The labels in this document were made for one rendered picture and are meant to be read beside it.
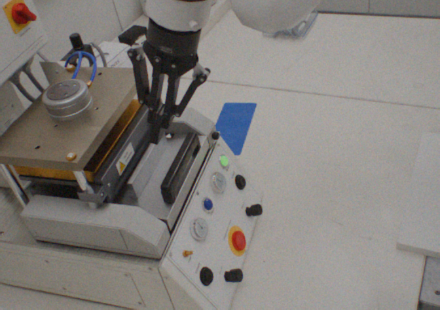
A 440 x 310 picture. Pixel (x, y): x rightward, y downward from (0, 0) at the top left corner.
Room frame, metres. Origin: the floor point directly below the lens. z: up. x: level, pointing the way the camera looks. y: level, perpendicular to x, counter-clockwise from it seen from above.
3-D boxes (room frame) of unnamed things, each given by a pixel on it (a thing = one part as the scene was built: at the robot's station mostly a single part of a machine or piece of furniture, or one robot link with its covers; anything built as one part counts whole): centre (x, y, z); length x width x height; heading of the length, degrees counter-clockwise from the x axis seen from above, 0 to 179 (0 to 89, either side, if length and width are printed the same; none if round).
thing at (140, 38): (1.54, 0.21, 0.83); 0.09 x 0.06 x 0.07; 139
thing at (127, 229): (0.58, 0.24, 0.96); 0.25 x 0.05 x 0.07; 66
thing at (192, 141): (0.66, 0.08, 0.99); 0.15 x 0.02 x 0.04; 156
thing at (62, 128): (0.76, 0.27, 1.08); 0.31 x 0.24 x 0.13; 156
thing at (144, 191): (0.71, 0.20, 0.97); 0.30 x 0.22 x 0.08; 66
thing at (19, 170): (0.74, 0.24, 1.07); 0.22 x 0.17 x 0.10; 156
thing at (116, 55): (1.38, 0.33, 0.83); 0.23 x 0.12 x 0.07; 145
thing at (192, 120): (0.83, 0.12, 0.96); 0.26 x 0.05 x 0.07; 66
